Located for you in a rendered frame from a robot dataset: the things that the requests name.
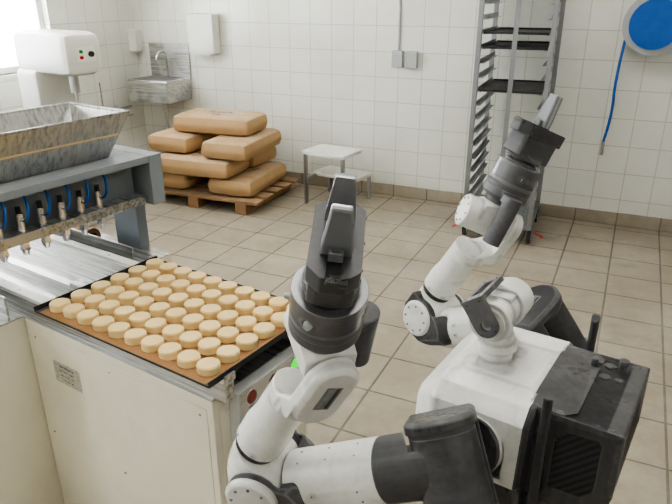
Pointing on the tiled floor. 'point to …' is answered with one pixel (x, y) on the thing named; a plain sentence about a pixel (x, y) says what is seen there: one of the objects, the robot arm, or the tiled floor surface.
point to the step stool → (333, 166)
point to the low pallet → (199, 194)
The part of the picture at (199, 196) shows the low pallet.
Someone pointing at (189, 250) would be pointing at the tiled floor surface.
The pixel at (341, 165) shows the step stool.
